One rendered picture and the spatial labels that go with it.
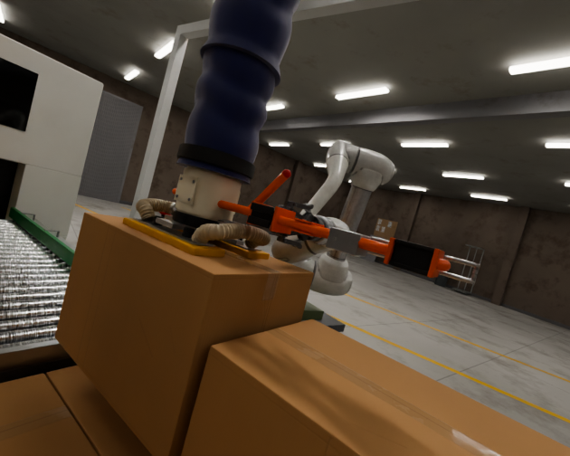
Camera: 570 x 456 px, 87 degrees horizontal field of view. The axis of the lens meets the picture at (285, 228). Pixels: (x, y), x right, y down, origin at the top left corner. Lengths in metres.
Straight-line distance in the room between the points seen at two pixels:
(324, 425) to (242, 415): 0.15
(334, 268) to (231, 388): 1.03
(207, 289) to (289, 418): 0.26
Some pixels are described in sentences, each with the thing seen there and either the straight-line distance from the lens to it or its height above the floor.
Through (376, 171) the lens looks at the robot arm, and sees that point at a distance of 1.46.
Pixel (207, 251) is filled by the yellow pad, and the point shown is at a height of 1.09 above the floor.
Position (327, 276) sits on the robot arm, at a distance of 1.55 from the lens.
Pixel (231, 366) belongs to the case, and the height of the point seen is 0.93.
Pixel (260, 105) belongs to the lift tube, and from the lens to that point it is 0.91.
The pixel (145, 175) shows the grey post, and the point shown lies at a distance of 4.46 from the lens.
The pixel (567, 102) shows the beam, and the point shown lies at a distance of 6.07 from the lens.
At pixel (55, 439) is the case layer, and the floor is 0.54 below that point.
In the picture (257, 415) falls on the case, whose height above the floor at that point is 0.89.
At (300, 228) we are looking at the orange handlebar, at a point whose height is 1.20.
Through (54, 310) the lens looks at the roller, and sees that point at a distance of 1.71.
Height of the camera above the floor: 1.22
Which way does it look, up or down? 3 degrees down
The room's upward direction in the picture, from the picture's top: 16 degrees clockwise
